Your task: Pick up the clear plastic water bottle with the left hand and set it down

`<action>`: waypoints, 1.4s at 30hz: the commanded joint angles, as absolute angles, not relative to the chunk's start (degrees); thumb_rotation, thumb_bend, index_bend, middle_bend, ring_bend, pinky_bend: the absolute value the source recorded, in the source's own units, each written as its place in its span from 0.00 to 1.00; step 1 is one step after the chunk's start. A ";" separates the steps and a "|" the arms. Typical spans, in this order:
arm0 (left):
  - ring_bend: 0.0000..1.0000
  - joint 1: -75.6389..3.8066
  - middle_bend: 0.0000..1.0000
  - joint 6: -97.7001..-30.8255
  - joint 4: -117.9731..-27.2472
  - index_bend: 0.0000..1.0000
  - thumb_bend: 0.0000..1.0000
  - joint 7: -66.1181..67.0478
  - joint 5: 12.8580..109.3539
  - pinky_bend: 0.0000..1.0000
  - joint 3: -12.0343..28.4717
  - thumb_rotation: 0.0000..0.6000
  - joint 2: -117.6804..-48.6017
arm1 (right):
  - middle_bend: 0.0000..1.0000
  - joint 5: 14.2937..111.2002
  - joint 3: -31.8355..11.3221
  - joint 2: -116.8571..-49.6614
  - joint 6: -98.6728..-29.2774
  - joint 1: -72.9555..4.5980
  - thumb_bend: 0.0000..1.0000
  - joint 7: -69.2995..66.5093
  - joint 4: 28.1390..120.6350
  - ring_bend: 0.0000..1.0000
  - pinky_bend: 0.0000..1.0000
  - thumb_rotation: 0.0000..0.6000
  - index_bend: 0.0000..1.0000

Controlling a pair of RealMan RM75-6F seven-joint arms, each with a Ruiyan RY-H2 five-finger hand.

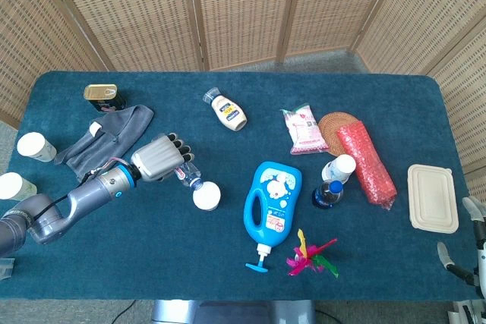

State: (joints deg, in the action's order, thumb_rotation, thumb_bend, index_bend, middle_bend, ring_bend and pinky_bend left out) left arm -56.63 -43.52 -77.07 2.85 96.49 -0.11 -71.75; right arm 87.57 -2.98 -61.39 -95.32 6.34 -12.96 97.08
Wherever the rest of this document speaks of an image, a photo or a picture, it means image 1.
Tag clear plastic piece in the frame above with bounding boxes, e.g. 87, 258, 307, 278
0, 257, 16, 282

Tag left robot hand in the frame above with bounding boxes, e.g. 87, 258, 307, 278
130, 132, 195, 183

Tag red bubble wrap roll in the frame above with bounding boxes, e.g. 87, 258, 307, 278
336, 120, 398, 211

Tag woven bamboo folding screen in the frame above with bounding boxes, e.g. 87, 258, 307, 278
0, 0, 486, 198

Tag dark cola bottle blue cap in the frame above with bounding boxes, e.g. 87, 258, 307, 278
311, 179, 345, 210

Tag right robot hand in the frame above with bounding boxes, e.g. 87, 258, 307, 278
436, 197, 486, 298

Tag clear plastic water bottle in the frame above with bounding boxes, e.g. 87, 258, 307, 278
172, 162, 204, 191

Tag black floor cable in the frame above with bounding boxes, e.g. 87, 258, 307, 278
314, 307, 336, 324
112, 299, 137, 324

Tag black gold tin can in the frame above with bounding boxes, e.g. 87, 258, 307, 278
83, 83, 127, 114

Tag grey folded towel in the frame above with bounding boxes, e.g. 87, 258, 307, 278
53, 104, 156, 184

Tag round woven rattan coaster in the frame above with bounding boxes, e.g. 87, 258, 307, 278
317, 112, 360, 157

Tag small white drink bottle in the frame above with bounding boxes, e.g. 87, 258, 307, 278
321, 153, 357, 184

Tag cream mayonnaise squeeze bottle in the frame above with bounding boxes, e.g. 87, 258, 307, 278
202, 87, 248, 132

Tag blue detergent pump bottle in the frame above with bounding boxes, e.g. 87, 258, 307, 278
243, 161, 303, 274

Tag white paper cup blue print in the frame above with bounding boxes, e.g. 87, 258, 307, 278
192, 181, 222, 212

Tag white paper cup green print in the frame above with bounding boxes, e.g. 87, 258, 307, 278
16, 131, 58, 163
0, 171, 38, 202

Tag beige lidded lunch box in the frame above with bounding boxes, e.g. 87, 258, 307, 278
407, 163, 459, 234

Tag teal table cover cloth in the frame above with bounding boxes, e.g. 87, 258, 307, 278
0, 71, 478, 301

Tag pink white snack packet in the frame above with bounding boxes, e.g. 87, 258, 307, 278
279, 102, 330, 156

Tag colourful feather shuttlecock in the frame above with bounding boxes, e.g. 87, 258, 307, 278
286, 228, 339, 278

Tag grey robot torso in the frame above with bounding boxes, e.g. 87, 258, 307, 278
151, 299, 316, 324

